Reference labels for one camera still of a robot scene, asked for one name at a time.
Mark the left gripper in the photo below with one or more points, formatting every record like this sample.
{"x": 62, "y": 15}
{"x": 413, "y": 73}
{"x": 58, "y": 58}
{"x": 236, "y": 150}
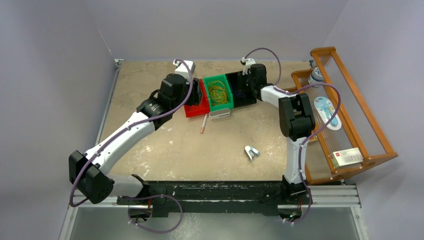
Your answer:
{"x": 196, "y": 94}

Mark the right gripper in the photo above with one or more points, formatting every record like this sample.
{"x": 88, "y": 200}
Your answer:
{"x": 245, "y": 76}

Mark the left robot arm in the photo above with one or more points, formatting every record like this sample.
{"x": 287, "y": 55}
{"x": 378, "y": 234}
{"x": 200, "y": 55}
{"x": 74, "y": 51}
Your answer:
{"x": 89, "y": 172}

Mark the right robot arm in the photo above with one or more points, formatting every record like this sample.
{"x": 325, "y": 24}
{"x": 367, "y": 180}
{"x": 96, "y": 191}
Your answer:
{"x": 296, "y": 122}

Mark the red plastic bin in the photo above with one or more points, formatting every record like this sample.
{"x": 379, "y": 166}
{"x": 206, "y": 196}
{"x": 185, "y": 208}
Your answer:
{"x": 201, "y": 109}

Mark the black plastic bin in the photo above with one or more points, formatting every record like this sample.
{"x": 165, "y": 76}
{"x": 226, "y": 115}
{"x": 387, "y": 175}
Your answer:
{"x": 240, "y": 99}

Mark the white marker orange cap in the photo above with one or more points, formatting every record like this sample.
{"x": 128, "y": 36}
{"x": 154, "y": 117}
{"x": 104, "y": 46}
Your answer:
{"x": 204, "y": 123}

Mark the green plastic bin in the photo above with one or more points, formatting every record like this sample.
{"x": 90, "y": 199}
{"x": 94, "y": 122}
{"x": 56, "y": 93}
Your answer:
{"x": 218, "y": 92}

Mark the white grey stapler case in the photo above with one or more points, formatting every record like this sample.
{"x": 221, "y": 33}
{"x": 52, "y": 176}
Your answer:
{"x": 219, "y": 114}

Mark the white round jar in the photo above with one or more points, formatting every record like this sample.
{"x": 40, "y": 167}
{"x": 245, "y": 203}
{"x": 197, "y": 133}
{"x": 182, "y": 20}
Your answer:
{"x": 316, "y": 77}

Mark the blue white blister pack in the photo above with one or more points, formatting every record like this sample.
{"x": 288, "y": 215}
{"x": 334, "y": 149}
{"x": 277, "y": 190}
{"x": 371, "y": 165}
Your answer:
{"x": 325, "y": 110}

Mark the wooden shelf rack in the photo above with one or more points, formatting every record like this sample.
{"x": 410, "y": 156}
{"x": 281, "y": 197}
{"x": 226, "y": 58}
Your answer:
{"x": 359, "y": 128}

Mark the white label box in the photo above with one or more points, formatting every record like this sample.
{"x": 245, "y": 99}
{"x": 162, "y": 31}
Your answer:
{"x": 346, "y": 157}

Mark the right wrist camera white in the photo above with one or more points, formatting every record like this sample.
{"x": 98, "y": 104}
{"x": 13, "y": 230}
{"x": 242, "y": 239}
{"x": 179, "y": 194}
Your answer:
{"x": 247, "y": 62}

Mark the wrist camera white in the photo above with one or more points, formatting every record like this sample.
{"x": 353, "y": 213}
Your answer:
{"x": 181, "y": 69}
{"x": 247, "y": 62}

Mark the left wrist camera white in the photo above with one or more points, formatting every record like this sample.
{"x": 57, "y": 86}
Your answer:
{"x": 181, "y": 69}

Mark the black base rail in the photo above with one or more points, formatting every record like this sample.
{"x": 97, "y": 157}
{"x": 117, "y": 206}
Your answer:
{"x": 266, "y": 197}

